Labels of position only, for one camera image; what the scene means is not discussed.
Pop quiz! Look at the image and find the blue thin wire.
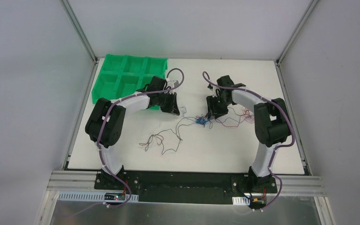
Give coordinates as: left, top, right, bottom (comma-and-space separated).
195, 115, 212, 128

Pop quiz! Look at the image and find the brown thin wire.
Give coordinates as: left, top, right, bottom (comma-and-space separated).
139, 115, 213, 156

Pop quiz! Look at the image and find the red thin wire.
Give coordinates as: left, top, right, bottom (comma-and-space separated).
240, 107, 257, 124

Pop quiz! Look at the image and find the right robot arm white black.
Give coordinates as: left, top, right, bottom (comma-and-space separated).
202, 72, 295, 192

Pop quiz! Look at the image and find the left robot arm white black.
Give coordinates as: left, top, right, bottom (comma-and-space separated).
85, 76, 183, 190

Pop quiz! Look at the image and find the green compartment tray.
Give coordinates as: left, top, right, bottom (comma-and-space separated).
91, 54, 168, 104

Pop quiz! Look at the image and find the right controller board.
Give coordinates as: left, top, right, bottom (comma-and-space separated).
249, 198, 266, 208

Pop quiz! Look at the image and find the controller board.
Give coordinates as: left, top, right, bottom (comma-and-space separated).
104, 193, 126, 202
249, 198, 266, 208

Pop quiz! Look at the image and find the left controller board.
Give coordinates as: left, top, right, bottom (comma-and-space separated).
104, 193, 126, 202

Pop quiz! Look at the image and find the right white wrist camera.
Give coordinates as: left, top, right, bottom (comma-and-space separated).
208, 84, 221, 98

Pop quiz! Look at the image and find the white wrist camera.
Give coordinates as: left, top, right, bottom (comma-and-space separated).
208, 84, 221, 98
164, 78, 180, 91

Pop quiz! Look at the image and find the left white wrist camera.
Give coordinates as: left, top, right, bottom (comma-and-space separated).
164, 78, 180, 91

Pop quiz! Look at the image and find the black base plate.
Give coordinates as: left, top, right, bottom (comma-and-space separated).
100, 169, 268, 204

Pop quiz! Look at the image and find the right white slotted duct piece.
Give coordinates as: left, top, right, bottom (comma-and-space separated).
232, 196, 250, 206

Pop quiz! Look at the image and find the white slotted cable duct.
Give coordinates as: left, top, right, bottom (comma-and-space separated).
58, 191, 139, 203

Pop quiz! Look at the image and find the aluminium frame rail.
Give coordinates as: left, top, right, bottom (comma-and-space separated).
47, 171, 327, 197

